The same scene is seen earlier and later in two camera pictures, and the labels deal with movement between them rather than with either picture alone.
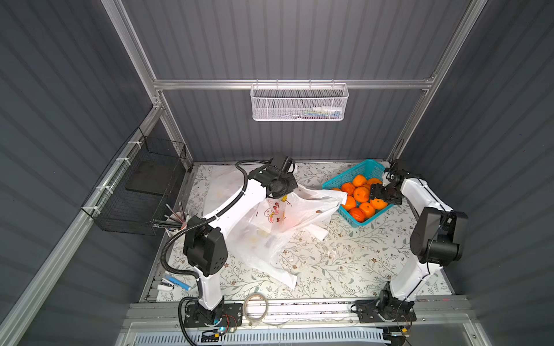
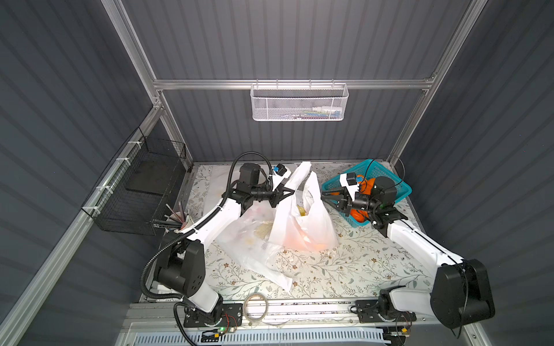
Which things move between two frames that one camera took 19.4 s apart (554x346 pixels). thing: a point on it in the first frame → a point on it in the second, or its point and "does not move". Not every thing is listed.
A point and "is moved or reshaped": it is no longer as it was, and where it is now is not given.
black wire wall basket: x=137 y=189 does not move
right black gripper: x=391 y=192 → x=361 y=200
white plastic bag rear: x=226 y=181 does not move
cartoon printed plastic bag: x=300 y=206 is moved or reshaped
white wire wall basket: x=299 y=101 does not move
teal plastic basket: x=368 y=169 → x=350 y=219
